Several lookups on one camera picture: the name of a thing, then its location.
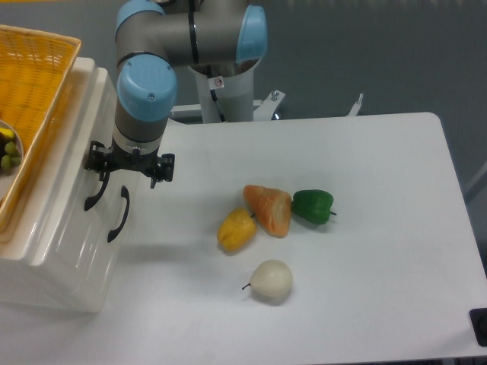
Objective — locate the yellow woven basket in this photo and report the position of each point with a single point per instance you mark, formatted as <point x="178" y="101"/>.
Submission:
<point x="35" y="65"/>

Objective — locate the black corner object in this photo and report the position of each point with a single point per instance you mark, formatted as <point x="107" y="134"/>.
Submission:
<point x="478" y="318"/>

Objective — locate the black bottom drawer handle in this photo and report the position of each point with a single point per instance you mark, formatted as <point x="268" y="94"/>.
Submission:
<point x="123" y="215"/>

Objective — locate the green grapes bunch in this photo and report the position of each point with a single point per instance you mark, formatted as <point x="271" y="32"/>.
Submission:
<point x="11" y="156"/>

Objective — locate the white pear toy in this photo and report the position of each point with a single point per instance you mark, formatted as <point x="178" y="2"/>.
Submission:
<point x="271" y="282"/>

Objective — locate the green bell pepper toy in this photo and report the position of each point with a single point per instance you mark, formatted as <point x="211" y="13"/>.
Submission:
<point x="313" y="205"/>

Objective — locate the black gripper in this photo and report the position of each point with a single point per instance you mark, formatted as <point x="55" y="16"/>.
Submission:
<point x="126" y="154"/>

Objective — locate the yellow banana toy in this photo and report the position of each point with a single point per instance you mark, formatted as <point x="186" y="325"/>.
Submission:
<point x="8" y="134"/>

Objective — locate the white drawer cabinet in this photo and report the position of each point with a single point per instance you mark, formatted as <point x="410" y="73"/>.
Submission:
<point x="57" y="286"/>

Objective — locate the black drawer handle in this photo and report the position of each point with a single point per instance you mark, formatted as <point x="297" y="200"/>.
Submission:
<point x="91" y="201"/>
<point x="123" y="215"/>

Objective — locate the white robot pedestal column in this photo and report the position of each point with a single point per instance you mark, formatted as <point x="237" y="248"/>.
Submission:
<point x="226" y="91"/>

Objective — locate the yellow bell pepper toy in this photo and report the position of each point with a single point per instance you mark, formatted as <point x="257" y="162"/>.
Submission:
<point x="237" y="229"/>

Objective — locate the black top drawer handle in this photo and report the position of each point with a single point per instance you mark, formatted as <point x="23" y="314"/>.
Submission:
<point x="91" y="201"/>

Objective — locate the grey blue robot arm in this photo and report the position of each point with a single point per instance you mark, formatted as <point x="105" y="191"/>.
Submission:
<point x="222" y="41"/>

